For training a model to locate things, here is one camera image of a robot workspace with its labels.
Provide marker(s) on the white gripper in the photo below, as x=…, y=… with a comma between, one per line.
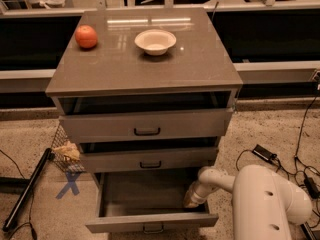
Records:
x=199, y=193

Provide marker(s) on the grey bottom drawer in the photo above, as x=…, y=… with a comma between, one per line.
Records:
x=148, y=201

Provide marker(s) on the grey drawer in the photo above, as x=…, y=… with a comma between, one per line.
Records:
x=146, y=125
x=148, y=159
x=148, y=201

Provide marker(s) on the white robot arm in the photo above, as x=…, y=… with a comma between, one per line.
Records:
x=264, y=203

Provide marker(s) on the grey middle drawer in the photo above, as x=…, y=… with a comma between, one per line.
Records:
x=148, y=159

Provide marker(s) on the grey top drawer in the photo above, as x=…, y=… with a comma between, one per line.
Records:
x=146, y=125

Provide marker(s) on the grey drawer cabinet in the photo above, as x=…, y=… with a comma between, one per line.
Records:
x=119, y=77

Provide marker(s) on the black power adapter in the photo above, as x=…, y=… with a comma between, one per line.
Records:
x=264, y=154
x=311, y=187

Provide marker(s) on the blue tape cross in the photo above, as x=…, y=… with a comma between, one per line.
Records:
x=70, y=185

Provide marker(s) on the black bar right floor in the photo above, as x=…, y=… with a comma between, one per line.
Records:
x=309, y=233

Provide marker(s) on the black bar floor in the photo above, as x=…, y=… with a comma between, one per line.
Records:
x=28, y=185
x=309, y=233

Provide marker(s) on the crumpled paper piece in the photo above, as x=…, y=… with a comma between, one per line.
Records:
x=69, y=150

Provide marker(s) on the black bar left floor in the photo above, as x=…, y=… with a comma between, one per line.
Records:
x=28, y=185

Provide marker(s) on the white bowl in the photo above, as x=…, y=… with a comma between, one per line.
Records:
x=155, y=42

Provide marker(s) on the orange fruit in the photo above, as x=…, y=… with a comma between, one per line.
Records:
x=86, y=37

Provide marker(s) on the black wire mesh basket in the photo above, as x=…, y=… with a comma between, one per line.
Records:
x=63, y=163

